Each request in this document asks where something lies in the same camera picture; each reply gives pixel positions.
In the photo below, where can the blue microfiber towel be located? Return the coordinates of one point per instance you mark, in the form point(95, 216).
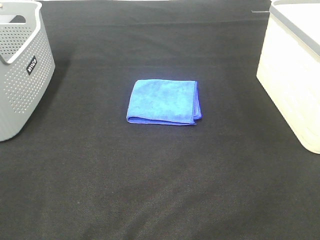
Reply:
point(164, 102)

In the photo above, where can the black fabric table cloth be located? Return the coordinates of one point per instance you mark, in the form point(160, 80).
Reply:
point(79, 171)

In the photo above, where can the white plastic storage basket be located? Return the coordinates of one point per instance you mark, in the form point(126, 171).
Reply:
point(289, 66)

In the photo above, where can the grey perforated plastic basket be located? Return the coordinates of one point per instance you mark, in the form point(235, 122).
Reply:
point(26, 64)

